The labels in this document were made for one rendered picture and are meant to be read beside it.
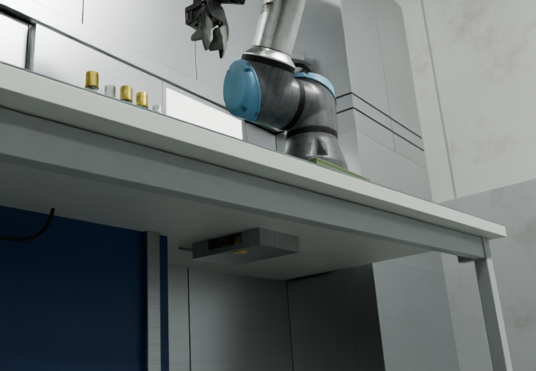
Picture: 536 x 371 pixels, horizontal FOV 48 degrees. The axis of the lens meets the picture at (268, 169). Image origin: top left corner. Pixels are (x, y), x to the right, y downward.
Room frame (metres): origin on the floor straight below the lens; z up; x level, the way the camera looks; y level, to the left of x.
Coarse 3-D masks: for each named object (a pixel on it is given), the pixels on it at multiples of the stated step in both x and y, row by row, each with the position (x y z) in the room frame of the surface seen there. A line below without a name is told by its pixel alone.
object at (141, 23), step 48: (0, 0) 1.34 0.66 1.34; (48, 0) 1.47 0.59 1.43; (96, 0) 1.61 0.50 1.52; (144, 0) 1.77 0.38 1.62; (192, 0) 1.97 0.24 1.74; (0, 48) 1.37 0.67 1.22; (96, 48) 1.59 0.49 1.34; (144, 48) 1.77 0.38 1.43; (192, 48) 1.96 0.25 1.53; (240, 48) 2.20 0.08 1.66
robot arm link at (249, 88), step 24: (264, 0) 1.08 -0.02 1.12; (288, 0) 1.06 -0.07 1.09; (264, 24) 1.08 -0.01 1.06; (288, 24) 1.08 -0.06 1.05; (264, 48) 1.09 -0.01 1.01; (288, 48) 1.11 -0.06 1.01; (240, 72) 1.10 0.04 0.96; (264, 72) 1.10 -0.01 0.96; (288, 72) 1.12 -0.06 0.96; (240, 96) 1.11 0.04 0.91; (264, 96) 1.11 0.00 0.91; (288, 96) 1.14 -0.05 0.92; (264, 120) 1.17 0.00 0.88; (288, 120) 1.18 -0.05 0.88
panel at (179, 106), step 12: (168, 96) 1.82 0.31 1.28; (180, 96) 1.87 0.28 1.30; (168, 108) 1.82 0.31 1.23; (180, 108) 1.87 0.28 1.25; (192, 108) 1.92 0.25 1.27; (204, 108) 1.97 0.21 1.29; (192, 120) 1.91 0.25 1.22; (204, 120) 1.97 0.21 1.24; (216, 120) 2.02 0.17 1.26; (228, 120) 2.07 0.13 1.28; (240, 120) 2.13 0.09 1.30; (228, 132) 2.07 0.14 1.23; (240, 132) 2.13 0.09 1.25
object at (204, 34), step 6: (210, 24) 1.35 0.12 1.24; (198, 30) 1.36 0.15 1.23; (204, 30) 1.34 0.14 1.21; (210, 30) 1.35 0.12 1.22; (192, 36) 1.37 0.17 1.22; (198, 36) 1.36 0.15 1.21; (204, 36) 1.34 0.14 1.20; (210, 36) 1.35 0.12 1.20; (204, 42) 1.34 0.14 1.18; (210, 42) 1.35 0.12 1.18; (204, 48) 1.35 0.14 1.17
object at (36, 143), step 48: (0, 144) 0.68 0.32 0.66; (48, 144) 0.72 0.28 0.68; (96, 144) 0.78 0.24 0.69; (192, 192) 0.91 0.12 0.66; (240, 192) 0.99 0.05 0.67; (288, 192) 1.09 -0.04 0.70; (384, 240) 1.39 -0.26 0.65; (432, 240) 1.51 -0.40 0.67; (480, 240) 1.74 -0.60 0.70; (480, 288) 1.76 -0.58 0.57
